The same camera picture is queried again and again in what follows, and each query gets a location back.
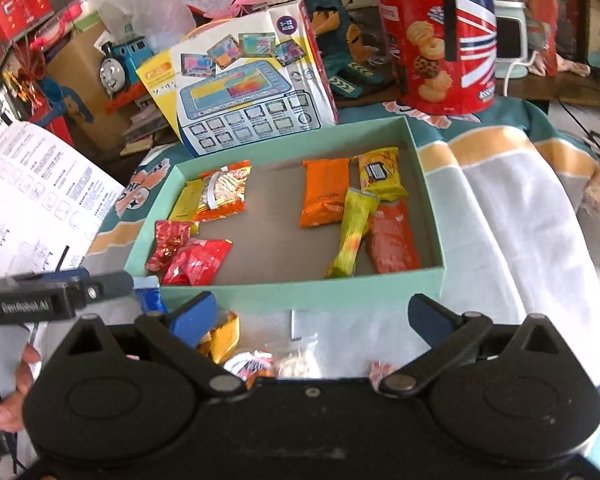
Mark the orange gold wrapper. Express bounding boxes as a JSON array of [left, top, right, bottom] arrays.
[[197, 311, 241, 365]]

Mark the stack of books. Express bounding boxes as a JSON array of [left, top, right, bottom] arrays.
[[122, 105, 181, 156]]

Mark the blue snack packet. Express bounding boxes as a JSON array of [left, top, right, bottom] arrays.
[[132, 277, 168, 317]]

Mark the white instruction sheet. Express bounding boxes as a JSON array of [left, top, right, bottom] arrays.
[[0, 120, 126, 281]]

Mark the mint green device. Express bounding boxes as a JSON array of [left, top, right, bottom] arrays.
[[492, 0, 531, 81]]

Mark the blue plastic toy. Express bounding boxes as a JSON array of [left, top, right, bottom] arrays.
[[30, 75, 96, 146]]

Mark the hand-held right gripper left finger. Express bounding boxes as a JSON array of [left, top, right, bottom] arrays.
[[60, 290, 247, 398]]

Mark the yellow biscuit packet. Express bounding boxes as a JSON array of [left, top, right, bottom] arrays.
[[356, 146, 410, 202]]

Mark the red foil candy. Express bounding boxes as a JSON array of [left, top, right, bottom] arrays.
[[145, 220, 196, 273]]

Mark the red toy box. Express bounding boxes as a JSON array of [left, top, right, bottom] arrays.
[[0, 0, 56, 43]]

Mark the clear white snack packet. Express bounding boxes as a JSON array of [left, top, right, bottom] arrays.
[[265, 337, 321, 380]]

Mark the blue train toy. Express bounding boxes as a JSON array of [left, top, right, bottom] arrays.
[[99, 35, 161, 111]]

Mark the orange-red long packet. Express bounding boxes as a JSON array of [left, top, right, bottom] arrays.
[[365, 199, 422, 274]]

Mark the green cardboard box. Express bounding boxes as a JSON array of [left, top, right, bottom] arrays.
[[124, 115, 447, 302]]

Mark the pink patterned white packet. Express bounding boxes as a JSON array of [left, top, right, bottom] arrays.
[[369, 360, 401, 392]]

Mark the toy tablet box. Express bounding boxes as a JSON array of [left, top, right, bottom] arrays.
[[135, 0, 340, 158]]

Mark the red snack packet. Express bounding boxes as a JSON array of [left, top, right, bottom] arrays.
[[161, 238, 232, 287]]

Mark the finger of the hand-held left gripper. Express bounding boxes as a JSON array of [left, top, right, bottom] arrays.
[[82, 270, 135, 306], [12, 267, 92, 284]]

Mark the white plastic bag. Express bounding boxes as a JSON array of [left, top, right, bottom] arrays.
[[92, 0, 196, 53]]

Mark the brown cardboard box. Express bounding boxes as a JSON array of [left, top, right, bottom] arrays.
[[45, 20, 111, 121]]

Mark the round printed snack packet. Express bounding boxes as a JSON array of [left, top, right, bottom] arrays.
[[222, 350, 277, 390]]

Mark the red cookie tin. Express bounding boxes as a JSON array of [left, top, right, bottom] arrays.
[[376, 0, 497, 116]]

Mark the yellow snack packet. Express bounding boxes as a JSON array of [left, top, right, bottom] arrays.
[[167, 178, 206, 233]]

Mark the yellow-green long packet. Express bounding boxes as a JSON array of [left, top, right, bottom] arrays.
[[325, 187, 381, 279]]

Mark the orange striped snack packet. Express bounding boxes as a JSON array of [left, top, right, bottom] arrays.
[[192, 160, 253, 223]]

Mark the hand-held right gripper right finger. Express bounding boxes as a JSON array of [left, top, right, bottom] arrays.
[[377, 292, 567, 397]]

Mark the person's left hand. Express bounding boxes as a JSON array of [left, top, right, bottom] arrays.
[[0, 344, 43, 434]]

